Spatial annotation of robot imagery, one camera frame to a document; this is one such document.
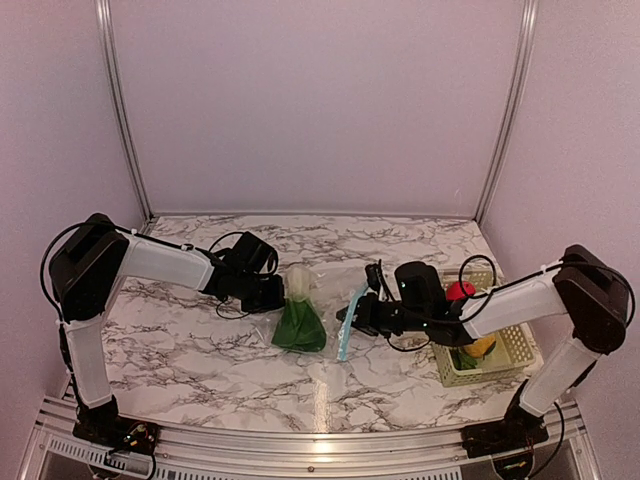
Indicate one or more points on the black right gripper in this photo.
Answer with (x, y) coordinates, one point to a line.
(367, 316)

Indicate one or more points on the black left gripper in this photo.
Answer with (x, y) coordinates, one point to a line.
(276, 300)

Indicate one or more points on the clear zip top bag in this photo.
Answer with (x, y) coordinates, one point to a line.
(335, 288)

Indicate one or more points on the fake bok choy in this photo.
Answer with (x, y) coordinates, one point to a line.
(300, 327)
(462, 361)

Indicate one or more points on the red fake apple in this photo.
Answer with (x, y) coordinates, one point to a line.
(459, 290)

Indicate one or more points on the yellow fake fruit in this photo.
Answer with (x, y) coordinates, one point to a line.
(482, 347)

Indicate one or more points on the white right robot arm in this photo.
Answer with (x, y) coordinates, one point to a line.
(599, 301)

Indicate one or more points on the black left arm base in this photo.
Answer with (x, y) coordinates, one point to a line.
(103, 425)

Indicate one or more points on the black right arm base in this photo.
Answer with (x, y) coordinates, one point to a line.
(517, 429)

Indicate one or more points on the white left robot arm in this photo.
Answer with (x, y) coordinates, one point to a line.
(97, 253)

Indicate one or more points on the pale green plastic basket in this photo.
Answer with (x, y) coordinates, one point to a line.
(504, 354)

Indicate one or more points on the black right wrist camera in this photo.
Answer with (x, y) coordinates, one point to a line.
(373, 275)

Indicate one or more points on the front aluminium table rail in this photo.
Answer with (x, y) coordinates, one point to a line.
(190, 452)

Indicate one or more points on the left aluminium frame post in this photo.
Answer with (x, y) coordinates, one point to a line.
(107, 38)

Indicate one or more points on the aluminium frame post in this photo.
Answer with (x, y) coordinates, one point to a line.
(107, 38)
(514, 98)

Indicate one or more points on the right aluminium frame post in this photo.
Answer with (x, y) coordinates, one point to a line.
(514, 98)

